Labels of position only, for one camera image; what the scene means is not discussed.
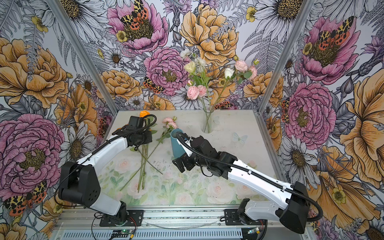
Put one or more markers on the pink rosebud stem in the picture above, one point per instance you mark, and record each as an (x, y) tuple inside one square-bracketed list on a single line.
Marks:
[(221, 91)]

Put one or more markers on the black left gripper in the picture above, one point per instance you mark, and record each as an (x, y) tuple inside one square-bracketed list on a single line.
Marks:
[(143, 140)]

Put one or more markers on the pink white rose stem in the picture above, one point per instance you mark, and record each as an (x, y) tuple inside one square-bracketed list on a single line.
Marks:
[(169, 125)]

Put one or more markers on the teal cylindrical vase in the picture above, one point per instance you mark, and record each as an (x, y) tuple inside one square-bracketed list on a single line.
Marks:
[(177, 149)]

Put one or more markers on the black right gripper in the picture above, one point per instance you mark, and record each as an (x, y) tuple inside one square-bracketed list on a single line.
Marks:
[(184, 160)]

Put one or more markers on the clear glass vase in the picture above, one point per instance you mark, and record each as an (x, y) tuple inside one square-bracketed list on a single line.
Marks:
[(207, 122)]

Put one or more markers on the right aluminium corner post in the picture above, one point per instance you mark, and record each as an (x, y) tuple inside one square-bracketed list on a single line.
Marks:
[(291, 40)]

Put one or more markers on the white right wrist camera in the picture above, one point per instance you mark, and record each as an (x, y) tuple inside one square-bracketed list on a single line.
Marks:
[(185, 141)]

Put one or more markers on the left aluminium corner post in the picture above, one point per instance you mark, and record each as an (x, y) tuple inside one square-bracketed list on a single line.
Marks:
[(76, 42)]

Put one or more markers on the aluminium corner post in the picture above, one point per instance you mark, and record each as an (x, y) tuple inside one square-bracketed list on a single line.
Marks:
[(76, 42), (291, 40)]

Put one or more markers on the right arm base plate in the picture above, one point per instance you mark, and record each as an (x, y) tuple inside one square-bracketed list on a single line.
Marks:
[(233, 217)]

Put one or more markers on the light pink peony stem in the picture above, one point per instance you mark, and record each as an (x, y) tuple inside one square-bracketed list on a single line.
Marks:
[(200, 93)]

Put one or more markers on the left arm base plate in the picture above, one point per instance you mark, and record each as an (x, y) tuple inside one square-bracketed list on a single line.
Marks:
[(131, 218)]

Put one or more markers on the aluminium front rail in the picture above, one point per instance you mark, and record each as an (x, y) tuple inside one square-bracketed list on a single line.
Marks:
[(146, 216)]

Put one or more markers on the pink carnation flower stem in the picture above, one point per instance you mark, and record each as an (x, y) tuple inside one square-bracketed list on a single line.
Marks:
[(241, 73)]

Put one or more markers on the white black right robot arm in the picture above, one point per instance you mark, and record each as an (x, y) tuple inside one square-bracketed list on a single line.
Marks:
[(291, 204)]

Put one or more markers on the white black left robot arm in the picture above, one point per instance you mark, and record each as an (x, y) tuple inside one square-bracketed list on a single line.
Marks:
[(79, 182)]

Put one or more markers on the orange daisy flower stem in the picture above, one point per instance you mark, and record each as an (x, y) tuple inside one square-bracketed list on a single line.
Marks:
[(150, 154)]

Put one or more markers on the green circuit board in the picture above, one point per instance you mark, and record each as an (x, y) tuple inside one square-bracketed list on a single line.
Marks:
[(123, 234)]

